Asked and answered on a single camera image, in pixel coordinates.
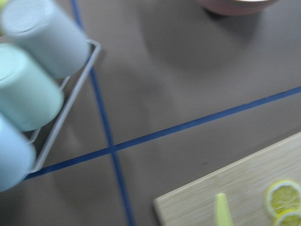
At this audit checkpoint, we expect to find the mint green cup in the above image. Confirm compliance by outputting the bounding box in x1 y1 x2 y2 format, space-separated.
0 43 64 132

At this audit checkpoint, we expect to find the lemon slice middle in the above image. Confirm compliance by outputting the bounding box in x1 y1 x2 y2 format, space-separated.
273 210 301 226

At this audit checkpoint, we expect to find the pink bowl with ice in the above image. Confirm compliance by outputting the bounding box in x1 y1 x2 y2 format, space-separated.
196 0 276 16

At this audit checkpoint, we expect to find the pale grey cup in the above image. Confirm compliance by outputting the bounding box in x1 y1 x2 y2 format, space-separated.
0 0 90 79

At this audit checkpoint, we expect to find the light blue cup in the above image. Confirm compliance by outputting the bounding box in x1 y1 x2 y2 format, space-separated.
0 115 36 192

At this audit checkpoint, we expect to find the bamboo cutting board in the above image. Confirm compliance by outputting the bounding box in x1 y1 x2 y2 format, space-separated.
153 134 301 226

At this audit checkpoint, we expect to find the white wire cup rack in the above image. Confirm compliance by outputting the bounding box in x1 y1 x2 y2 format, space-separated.
25 39 102 174

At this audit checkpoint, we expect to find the lemon slice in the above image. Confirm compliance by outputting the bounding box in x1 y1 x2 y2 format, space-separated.
265 180 301 218
273 210 301 226

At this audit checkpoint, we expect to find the yellow plastic knife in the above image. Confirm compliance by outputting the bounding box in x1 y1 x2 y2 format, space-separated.
214 193 234 226

